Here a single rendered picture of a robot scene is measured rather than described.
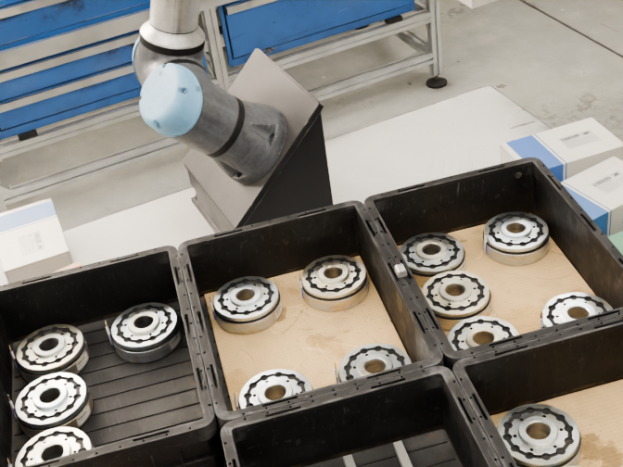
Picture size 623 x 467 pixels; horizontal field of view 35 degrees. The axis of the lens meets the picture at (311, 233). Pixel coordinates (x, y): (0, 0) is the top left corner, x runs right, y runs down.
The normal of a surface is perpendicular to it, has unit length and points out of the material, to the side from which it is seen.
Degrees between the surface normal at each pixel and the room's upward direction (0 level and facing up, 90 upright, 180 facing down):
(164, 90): 45
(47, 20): 90
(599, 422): 0
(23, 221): 0
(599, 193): 0
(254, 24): 90
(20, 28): 90
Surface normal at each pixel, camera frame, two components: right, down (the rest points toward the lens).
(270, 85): -0.71, -0.33
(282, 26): 0.41, 0.50
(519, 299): -0.12, -0.80
